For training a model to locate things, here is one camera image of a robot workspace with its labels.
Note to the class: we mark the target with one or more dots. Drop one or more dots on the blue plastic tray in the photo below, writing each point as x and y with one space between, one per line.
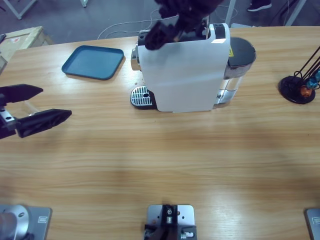
92 62

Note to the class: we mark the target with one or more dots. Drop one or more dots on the dark shoe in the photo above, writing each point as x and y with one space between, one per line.
258 5

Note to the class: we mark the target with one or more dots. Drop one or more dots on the white metal table leg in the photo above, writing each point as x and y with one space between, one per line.
295 13
230 12

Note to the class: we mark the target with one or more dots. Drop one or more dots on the white metal frame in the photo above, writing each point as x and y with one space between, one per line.
18 13

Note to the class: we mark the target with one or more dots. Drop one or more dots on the black capsule holder stand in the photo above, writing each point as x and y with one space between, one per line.
292 90

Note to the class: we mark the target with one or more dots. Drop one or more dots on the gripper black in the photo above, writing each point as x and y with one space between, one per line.
190 6
6 125

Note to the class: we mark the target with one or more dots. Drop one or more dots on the clear water tank black lid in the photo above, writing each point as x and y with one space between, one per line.
237 50

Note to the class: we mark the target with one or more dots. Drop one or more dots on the clear drinking glass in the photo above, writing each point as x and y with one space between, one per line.
31 107

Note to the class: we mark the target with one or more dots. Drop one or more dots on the blue coffee capsule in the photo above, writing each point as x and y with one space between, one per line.
311 83
318 75

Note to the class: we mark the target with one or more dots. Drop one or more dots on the wooden crate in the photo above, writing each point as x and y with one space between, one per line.
25 37

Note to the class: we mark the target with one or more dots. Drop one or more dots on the grey coffee machine lever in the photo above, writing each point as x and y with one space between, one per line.
204 25

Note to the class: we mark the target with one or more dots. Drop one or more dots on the white capsule coffee machine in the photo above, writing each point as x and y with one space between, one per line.
180 75

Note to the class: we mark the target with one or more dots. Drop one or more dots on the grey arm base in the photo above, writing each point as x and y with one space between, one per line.
313 222
37 220

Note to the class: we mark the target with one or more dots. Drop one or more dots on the black drip tray metal grid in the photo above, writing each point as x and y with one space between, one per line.
141 96

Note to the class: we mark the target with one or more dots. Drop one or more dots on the orange coffee capsule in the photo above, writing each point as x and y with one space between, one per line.
305 91

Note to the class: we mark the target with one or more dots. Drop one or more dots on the white block with dark post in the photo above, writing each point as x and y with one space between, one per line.
185 215

